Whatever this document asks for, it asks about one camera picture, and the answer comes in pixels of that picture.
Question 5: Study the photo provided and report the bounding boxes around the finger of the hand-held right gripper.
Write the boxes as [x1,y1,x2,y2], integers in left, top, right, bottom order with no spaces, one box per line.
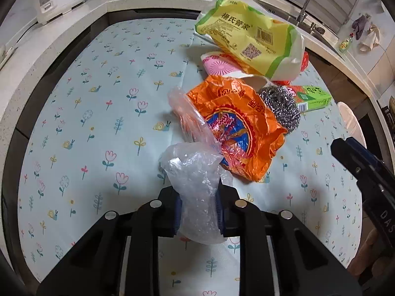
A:
[331,139,375,181]
[345,136,381,168]

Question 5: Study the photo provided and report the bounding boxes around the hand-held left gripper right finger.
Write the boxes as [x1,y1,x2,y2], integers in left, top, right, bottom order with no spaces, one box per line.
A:
[216,180,361,296]

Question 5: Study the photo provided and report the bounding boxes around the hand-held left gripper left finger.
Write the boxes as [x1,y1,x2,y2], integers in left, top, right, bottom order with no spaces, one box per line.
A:
[37,186,182,296]

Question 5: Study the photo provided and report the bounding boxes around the trash bin with white liner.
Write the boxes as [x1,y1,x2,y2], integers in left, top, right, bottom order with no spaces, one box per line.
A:
[336,102,368,148]

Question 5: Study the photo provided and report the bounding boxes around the clear plastic bag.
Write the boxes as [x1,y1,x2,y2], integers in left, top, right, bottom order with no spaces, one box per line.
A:
[159,86,233,245]

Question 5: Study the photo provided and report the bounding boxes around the green cardboard box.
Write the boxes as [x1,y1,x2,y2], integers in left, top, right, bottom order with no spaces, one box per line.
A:
[276,84,333,112]

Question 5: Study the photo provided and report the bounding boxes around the steel wool scrubber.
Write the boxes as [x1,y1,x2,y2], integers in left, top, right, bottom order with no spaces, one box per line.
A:
[257,86,301,134]

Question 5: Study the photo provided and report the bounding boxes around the orange printed plastic bag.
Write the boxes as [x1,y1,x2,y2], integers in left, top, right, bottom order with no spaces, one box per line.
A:
[185,74,288,182]

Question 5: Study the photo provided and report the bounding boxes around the pink white packet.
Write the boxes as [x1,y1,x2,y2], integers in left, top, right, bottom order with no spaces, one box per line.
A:
[200,51,278,87]

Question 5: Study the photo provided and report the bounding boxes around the yellow green package bag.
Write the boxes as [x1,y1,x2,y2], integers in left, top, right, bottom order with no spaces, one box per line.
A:
[194,0,306,81]

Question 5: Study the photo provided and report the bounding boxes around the person's right forearm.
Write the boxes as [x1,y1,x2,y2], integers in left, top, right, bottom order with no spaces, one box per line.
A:
[348,228,381,278]

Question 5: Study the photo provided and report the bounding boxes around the green dish soap bottle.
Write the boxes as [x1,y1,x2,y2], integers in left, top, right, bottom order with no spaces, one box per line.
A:
[339,32,354,53]

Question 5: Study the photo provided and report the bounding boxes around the cream hanging cloth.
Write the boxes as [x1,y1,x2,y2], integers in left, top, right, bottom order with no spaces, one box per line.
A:
[358,25,381,52]

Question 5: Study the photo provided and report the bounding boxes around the floral tablecloth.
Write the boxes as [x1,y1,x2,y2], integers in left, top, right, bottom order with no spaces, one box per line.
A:
[17,18,363,296]

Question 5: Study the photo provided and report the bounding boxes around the steel sink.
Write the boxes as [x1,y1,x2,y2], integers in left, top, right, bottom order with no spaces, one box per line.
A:
[259,3,343,56]

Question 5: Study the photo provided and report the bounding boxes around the purple hanging cloth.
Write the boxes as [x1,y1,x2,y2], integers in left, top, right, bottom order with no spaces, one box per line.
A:
[352,14,372,40]

